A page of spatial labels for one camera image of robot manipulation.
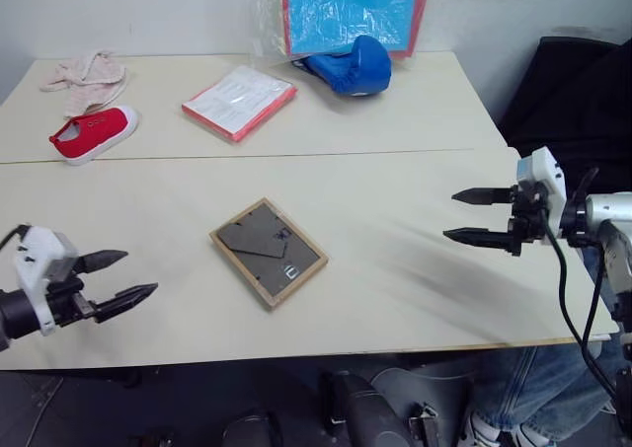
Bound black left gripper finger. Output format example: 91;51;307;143
92;282;160;325
78;249;130;275

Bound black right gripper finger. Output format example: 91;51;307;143
450;186;516;207
441;226;514;255

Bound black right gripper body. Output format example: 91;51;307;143
507;180;551;259

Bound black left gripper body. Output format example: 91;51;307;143
46;258;100;328

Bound black jacket of person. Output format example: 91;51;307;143
497;24;632;197

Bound red canvas shoe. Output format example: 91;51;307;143
47;106;143;168

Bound blue jeans legs of person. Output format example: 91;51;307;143
467;245;624;441

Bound grey round base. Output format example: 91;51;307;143
369;364;478;447

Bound small dark rounded shape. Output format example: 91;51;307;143
220;409;286;447

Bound pink white cloth garment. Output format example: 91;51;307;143
39;49;129;119

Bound blue boxing glove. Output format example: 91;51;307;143
290;34;394;99

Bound white sneaker of person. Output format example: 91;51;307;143
465;409;550;447

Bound paper stack in red folder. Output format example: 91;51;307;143
180;64;299;146

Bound large dark rounded shape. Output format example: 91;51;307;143
318;369;417;447

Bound blue sheet in plastic bag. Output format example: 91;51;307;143
248;0;432;67

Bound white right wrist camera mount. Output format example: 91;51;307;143
515;146;569;247

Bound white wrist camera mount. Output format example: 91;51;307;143
515;146;569;247
11;225;81;337

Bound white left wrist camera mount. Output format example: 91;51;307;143
11;225;81;337

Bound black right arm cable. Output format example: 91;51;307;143
538;166;621;413

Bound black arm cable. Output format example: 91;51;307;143
0;224;31;249
538;166;621;413

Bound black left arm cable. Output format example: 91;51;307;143
0;224;31;249

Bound wooden picture frame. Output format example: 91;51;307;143
208;196;331;313

